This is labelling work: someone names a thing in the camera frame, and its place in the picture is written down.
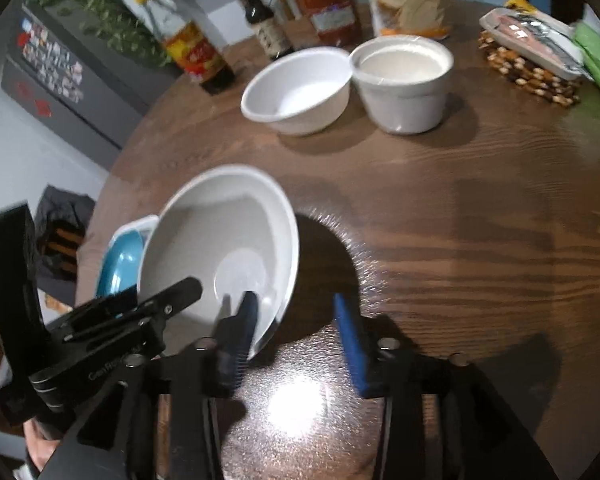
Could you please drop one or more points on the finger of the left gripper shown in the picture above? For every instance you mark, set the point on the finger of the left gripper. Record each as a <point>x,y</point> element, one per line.
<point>165,304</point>

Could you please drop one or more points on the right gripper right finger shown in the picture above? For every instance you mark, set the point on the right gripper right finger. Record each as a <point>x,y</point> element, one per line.
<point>364,349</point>

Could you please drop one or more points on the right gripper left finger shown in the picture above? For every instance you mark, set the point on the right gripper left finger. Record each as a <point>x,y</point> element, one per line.
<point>234,336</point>

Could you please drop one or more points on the blue square plate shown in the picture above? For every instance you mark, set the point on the blue square plate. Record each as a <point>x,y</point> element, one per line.
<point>121,264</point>

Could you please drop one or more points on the large white bowl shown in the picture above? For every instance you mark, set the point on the large white bowl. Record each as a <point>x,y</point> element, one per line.
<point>233,229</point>

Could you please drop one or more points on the medium white bowl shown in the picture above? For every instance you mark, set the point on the medium white bowl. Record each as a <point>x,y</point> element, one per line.
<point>300,94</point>

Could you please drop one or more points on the small white ramekin bowl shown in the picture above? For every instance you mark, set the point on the small white ramekin bowl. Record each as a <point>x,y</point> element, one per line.
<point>403,82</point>

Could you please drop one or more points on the person's left hand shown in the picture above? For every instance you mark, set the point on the person's left hand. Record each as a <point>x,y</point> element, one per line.
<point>39,448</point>

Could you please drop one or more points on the white patterned square plate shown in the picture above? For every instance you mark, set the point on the white patterned square plate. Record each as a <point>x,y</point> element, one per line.
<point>130,227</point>

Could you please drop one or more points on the grey refrigerator with photos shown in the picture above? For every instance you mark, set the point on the grey refrigerator with photos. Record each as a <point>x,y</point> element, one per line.
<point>91,96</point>

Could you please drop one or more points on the large vinegar bottle yellow cap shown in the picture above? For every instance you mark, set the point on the large vinegar bottle yellow cap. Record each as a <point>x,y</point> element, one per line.
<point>188,46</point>

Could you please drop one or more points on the small dark soy bottle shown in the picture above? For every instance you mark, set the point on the small dark soy bottle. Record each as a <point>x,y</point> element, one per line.
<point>262,21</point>

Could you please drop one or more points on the hanging green plant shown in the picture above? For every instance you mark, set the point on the hanging green plant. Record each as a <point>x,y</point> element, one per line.
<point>111,22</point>

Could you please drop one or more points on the wooden bead trivet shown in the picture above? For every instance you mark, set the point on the wooden bead trivet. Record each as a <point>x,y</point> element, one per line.
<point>527,75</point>

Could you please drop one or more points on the orange sauce jar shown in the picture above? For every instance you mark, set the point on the orange sauce jar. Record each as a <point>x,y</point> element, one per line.
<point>335,21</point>

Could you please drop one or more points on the packaged fish tray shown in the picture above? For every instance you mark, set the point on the packaged fish tray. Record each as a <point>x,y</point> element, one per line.
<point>549,47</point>

